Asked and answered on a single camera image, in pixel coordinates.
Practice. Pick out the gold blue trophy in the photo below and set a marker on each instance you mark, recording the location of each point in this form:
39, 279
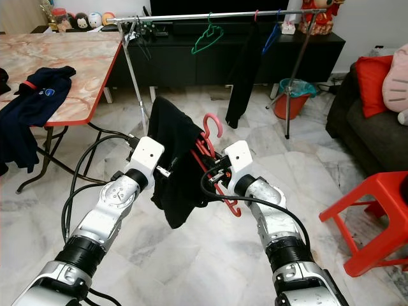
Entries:
48, 13

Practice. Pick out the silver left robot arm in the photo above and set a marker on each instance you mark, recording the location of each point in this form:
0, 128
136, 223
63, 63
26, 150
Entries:
108, 204

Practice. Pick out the pink white tissue box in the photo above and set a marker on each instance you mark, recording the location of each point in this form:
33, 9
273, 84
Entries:
287, 27

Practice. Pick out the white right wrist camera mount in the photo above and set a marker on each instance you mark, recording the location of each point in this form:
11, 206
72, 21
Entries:
239, 159

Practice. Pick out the black shirt yellow logo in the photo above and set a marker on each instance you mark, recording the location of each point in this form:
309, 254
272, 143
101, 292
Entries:
242, 73

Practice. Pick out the pink marble folding table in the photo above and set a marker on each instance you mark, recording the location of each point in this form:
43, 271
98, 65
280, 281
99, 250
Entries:
64, 57

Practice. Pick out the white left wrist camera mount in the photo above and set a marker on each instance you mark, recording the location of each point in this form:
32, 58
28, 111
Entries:
145, 159

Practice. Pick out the red cushion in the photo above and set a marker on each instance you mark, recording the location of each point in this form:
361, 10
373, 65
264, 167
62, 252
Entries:
373, 86

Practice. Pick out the black mouse plush ball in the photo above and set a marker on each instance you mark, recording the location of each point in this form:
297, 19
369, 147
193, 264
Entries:
80, 22

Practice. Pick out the navy blue shirt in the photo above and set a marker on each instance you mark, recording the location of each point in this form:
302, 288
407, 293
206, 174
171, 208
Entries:
32, 108

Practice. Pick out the dark brown fabric sofa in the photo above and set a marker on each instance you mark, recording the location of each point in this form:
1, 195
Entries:
370, 140

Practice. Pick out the red deity figurine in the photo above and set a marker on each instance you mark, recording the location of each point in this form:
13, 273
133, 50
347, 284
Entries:
322, 16

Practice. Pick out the black shirt red collar band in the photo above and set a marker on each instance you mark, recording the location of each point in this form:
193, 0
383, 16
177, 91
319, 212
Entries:
178, 159

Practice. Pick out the silver metal clothes rack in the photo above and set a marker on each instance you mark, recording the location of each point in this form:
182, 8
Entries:
178, 18

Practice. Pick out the orange bin teal liner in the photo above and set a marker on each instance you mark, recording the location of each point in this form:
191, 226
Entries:
290, 102

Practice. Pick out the glass jar red lid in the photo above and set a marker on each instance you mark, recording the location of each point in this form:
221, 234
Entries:
60, 20

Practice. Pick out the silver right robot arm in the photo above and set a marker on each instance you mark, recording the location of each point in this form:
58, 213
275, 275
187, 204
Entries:
277, 223

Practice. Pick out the pink cat face cushion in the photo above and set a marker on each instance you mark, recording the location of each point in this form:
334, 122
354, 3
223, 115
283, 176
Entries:
396, 83

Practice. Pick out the red plastic stool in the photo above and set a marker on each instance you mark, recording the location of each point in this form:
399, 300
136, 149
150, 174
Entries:
382, 185

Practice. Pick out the black television console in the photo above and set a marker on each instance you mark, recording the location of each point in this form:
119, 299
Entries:
178, 64

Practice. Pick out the white blue plush ball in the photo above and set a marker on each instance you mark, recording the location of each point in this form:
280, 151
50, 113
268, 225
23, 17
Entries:
95, 20

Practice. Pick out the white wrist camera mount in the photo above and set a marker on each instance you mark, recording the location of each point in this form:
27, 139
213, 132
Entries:
239, 159
145, 159

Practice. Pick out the light wooden cabinet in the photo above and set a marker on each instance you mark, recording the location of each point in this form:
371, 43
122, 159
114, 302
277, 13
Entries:
19, 16

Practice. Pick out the red plastic clothes hanger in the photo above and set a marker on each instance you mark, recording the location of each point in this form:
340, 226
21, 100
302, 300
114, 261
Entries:
255, 15
213, 116

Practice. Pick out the green clothes hanger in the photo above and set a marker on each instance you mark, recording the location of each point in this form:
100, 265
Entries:
209, 30

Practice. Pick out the black garment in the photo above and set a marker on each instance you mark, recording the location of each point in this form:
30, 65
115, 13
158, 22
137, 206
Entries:
3, 80

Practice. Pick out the orange red plush ball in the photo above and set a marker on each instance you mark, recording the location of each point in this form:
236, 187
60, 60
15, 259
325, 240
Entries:
109, 18

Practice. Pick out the blue clothes hanger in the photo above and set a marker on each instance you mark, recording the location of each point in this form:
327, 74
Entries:
271, 38

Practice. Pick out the black clothes hanger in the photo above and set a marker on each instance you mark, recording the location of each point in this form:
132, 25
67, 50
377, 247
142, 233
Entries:
143, 32

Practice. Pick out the black flat television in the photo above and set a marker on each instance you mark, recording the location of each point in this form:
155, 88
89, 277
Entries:
229, 6

